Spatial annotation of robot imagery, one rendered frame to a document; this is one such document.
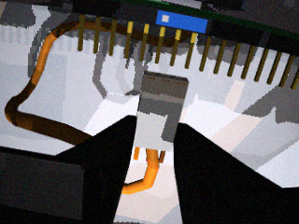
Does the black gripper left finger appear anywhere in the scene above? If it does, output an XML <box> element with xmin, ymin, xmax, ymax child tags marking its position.
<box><xmin>0</xmin><ymin>115</ymin><xmax>137</xmax><ymax>224</ymax></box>

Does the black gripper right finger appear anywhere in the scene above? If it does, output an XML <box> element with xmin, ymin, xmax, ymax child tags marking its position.
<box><xmin>173</xmin><ymin>122</ymin><xmax>299</xmax><ymax>224</ymax></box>

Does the black pin header strip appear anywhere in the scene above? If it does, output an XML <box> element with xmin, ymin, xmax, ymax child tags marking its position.
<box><xmin>72</xmin><ymin>0</ymin><xmax>299</xmax><ymax>57</ymax></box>

